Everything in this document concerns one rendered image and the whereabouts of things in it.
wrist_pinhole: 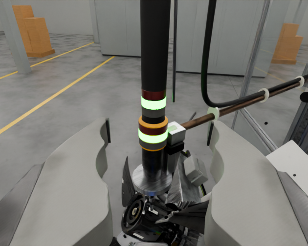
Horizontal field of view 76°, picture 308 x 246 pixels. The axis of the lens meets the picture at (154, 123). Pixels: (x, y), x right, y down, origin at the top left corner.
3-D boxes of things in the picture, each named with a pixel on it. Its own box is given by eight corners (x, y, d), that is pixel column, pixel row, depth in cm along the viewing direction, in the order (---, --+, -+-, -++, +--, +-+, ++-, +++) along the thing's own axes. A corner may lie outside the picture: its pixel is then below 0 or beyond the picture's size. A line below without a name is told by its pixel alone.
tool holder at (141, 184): (165, 157, 41) (167, 116, 35) (188, 179, 36) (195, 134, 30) (125, 175, 36) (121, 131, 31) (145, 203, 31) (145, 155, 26)
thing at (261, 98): (311, 79, 59) (313, 74, 59) (316, 80, 58) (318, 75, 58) (168, 133, 33) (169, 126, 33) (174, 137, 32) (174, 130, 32)
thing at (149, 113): (156, 105, 30) (156, 97, 30) (169, 114, 28) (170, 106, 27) (137, 110, 29) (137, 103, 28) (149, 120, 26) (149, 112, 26)
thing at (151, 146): (156, 131, 33) (156, 124, 33) (172, 144, 30) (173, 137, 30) (133, 138, 31) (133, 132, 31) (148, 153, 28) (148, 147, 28)
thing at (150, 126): (156, 133, 34) (157, 109, 31) (172, 146, 31) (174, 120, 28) (134, 140, 32) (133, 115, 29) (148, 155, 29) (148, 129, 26)
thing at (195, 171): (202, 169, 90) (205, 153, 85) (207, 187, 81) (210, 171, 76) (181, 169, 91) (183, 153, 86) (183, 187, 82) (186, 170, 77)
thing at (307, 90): (302, 98, 66) (308, 84, 64) (315, 102, 63) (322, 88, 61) (295, 101, 64) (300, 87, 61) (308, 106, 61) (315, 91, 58)
